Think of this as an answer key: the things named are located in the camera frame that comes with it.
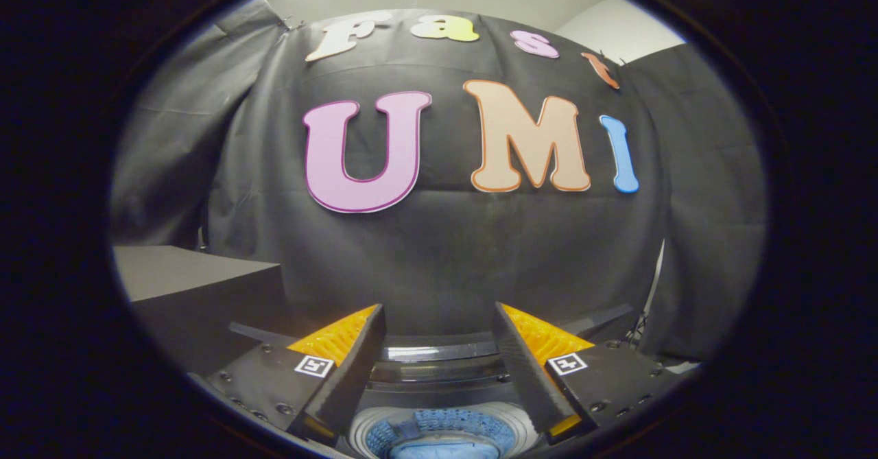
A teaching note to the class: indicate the grey washing machine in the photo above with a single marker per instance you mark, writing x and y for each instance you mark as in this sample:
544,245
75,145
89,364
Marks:
600,320

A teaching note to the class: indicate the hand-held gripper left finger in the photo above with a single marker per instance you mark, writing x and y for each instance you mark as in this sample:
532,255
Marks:
353,377

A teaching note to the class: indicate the light blue garment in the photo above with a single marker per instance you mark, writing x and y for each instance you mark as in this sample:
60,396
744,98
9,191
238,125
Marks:
446,449

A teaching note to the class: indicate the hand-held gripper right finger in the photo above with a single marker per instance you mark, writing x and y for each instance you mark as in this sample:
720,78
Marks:
525,377

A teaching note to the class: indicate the black backdrop cloth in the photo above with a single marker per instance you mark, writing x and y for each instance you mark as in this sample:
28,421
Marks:
446,260

